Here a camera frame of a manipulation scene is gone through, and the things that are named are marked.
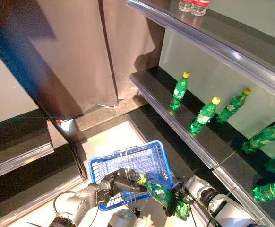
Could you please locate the robot left hand black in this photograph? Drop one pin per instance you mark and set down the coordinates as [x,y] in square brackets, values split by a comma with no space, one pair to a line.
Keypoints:
[123,184]

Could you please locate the robot right hand black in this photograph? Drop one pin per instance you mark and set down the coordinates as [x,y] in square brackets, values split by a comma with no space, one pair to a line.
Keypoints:
[178,192]

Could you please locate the blue plastic shopping basket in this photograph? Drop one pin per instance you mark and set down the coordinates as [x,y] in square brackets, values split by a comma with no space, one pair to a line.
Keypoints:
[151,160]

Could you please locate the robot left arm silver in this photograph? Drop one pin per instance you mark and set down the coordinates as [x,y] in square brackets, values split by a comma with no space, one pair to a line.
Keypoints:
[76,205]

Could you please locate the robot right arm silver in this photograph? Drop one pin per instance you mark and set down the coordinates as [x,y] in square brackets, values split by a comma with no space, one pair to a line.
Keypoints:
[222,205]

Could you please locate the robot left leg silver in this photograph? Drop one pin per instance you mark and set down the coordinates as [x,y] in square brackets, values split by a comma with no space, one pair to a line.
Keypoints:
[123,218]

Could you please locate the small orange object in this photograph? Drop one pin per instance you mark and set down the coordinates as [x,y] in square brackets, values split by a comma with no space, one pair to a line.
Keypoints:
[60,121]

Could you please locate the brown backdrop curtain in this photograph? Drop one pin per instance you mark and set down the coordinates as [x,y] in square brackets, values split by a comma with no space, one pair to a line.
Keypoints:
[76,59]

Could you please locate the dark shelf end panel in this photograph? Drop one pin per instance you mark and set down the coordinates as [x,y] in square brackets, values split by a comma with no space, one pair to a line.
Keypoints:
[21,59]

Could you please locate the metal store shelf unit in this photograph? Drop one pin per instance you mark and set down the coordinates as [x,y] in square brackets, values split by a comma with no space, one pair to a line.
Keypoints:
[222,30]

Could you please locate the clear water bottle red label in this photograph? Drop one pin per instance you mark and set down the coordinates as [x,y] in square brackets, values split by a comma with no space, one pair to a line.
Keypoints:
[200,8]
[186,6]

